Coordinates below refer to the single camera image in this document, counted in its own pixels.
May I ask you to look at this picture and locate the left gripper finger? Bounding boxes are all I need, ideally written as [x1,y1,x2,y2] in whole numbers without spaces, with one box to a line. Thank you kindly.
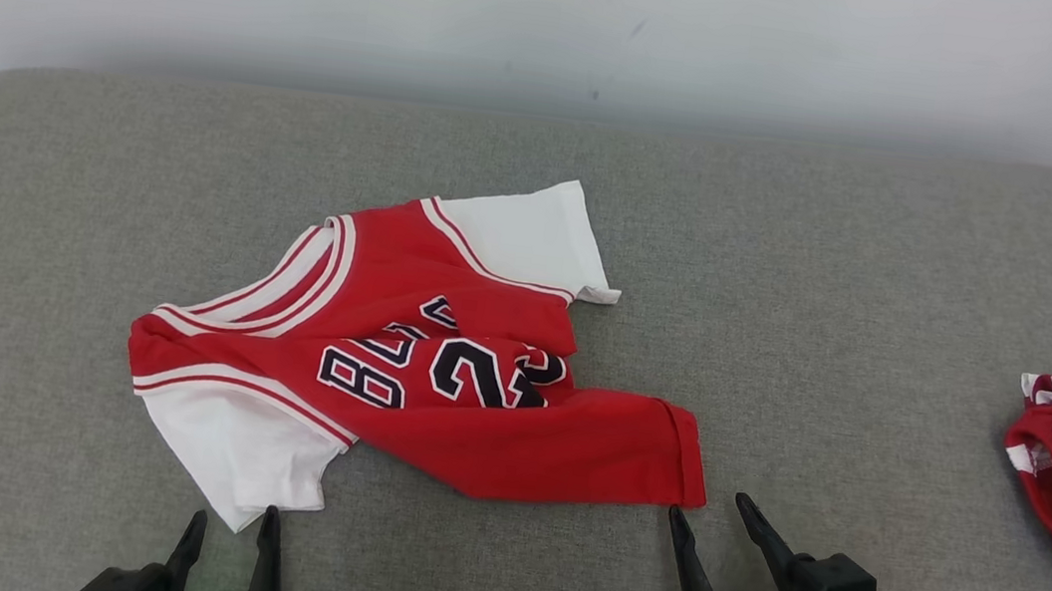
[237,502,297,591]
[160,506,210,591]

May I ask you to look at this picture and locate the red jersey white sleeves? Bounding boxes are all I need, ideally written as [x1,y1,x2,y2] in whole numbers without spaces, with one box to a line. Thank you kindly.
[106,128,744,590]

